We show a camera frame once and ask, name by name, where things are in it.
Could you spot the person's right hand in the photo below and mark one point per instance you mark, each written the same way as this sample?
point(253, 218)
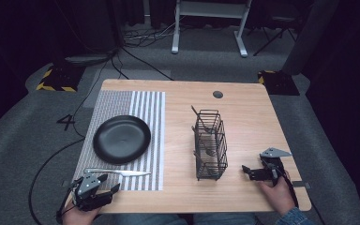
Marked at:
point(278, 197)

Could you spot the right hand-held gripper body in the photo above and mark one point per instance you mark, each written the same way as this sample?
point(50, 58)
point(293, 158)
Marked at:
point(274, 165)

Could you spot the grey striped placemat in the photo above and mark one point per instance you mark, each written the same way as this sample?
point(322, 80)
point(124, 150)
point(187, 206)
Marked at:
point(150, 106)

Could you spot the dark metal utensil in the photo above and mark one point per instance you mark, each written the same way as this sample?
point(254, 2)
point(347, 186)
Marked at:
point(198, 116)

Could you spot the person's left hand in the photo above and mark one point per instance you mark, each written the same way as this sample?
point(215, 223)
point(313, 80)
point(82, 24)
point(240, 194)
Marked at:
point(79, 217)

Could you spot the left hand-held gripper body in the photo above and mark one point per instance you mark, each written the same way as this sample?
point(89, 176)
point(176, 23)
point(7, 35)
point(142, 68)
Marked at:
point(89, 187)

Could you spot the white metal desk frame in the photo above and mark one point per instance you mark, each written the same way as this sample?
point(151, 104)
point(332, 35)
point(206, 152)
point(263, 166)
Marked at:
point(211, 9)

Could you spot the black yellow striped stand base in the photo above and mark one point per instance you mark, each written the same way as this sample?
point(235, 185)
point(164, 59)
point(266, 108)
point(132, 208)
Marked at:
point(278, 82)
point(61, 79)

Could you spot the black round plate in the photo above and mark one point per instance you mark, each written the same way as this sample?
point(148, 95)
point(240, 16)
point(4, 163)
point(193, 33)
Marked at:
point(122, 139)

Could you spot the black tripod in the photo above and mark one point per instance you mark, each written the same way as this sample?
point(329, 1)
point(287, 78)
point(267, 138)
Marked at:
point(275, 37)

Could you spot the dark metal spoon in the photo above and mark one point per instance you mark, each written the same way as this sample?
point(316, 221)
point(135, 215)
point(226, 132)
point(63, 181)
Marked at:
point(211, 152)

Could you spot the grey tape strip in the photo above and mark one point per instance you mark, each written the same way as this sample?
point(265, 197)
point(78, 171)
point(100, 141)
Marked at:
point(65, 183)
point(301, 184)

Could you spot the grey slanted column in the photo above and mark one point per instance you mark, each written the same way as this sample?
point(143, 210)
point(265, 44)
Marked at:
point(309, 37)

